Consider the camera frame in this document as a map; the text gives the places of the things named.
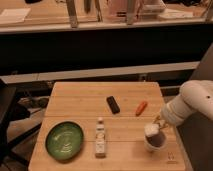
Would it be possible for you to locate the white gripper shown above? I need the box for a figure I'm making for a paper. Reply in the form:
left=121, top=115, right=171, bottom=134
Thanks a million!
left=153, top=109, right=176, bottom=129

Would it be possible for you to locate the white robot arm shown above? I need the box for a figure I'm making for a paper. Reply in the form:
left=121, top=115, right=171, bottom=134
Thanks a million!
left=154, top=80, right=213, bottom=171

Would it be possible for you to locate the green ceramic plate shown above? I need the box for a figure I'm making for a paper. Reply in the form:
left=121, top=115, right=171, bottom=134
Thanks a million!
left=45, top=121, right=84, bottom=161

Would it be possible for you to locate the orange toy carrot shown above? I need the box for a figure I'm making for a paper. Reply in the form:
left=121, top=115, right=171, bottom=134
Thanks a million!
left=135, top=101, right=148, bottom=116

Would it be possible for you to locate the black rectangular block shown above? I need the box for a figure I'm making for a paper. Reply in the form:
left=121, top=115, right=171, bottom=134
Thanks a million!
left=106, top=96, right=120, bottom=114

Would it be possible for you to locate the dark chair at left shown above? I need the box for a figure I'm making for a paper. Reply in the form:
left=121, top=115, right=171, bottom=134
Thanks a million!
left=0, top=79, right=41, bottom=166

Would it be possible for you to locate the white paper sheet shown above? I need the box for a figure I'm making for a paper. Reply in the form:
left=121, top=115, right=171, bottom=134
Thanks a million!
left=0, top=8, right=31, bottom=24

